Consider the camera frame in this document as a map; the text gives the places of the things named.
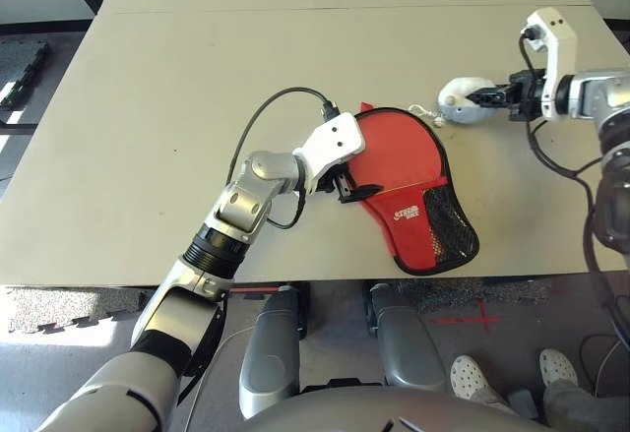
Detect dark grey block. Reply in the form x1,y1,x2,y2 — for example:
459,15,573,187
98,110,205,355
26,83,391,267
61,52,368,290
505,386,538,419

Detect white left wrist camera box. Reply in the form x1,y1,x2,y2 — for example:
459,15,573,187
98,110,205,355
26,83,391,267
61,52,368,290
291,111,368,193

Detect grey robot left leg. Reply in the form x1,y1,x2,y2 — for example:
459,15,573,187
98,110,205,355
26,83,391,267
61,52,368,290
237,283,303,421

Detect black floor cable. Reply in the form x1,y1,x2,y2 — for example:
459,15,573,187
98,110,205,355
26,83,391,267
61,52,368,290
579,332,630,400

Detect white floor cable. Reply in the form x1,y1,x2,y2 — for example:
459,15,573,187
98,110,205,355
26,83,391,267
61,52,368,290
597,339,630,395

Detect thin white robot cable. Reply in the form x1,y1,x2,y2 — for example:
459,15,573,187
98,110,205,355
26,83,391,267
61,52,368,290
186,328,258,432

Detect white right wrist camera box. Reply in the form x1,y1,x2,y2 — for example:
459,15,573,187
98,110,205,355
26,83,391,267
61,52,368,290
521,7,578,121

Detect light grey speckled foam mat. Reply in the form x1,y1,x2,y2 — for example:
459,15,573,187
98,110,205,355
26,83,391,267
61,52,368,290
6,284,159,338

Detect black left camera cable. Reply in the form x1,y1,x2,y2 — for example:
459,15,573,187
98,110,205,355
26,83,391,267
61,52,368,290
229,87,342,231

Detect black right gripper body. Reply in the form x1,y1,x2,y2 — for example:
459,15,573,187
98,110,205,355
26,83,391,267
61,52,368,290
506,68,548,123

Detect red tape cross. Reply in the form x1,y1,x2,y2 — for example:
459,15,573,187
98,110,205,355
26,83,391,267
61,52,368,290
431,297,504,336

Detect grey robot leg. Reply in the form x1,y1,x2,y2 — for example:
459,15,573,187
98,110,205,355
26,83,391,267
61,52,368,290
237,283,303,421
368,280,447,395

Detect black camera cable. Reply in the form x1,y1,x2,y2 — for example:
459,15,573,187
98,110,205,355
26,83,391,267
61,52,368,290
229,87,342,231
518,28,630,350

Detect white perforated clog shoe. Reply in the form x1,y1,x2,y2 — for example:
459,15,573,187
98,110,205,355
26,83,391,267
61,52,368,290
537,348,580,390
449,353,494,401

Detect dark speckled foam mat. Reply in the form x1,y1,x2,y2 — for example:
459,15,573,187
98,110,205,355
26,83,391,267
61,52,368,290
393,276,558,316

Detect red tape lines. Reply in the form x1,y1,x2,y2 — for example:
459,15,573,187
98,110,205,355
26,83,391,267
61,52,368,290
227,282,295,301

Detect grey trousered person leg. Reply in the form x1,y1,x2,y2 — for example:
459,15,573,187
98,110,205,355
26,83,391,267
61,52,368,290
471,384,519,414
542,376,630,432

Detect grey robot torso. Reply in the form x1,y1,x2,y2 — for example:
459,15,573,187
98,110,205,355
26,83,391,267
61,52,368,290
242,384,548,432

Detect red black paddle case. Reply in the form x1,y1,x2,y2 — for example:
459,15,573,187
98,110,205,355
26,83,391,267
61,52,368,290
344,100,481,277

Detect grey ball zipper charm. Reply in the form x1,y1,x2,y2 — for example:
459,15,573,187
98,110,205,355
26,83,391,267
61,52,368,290
408,76,494,129

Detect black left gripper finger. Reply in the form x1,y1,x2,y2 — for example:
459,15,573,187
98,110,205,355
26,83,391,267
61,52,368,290
336,177,384,206

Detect grey robot right leg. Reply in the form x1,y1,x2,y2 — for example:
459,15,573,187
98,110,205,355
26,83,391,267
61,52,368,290
368,280,447,395

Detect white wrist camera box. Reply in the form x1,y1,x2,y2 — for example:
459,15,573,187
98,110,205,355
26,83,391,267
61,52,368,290
291,111,368,193
521,7,578,121

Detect black right camera cable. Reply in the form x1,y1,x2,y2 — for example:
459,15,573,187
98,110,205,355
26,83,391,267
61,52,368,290
518,28,630,350

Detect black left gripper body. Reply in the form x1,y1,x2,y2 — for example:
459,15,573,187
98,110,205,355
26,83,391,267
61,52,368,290
317,167,352,197

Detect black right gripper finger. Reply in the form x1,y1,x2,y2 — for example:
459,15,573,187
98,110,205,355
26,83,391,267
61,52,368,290
471,84,512,99
472,96,512,110

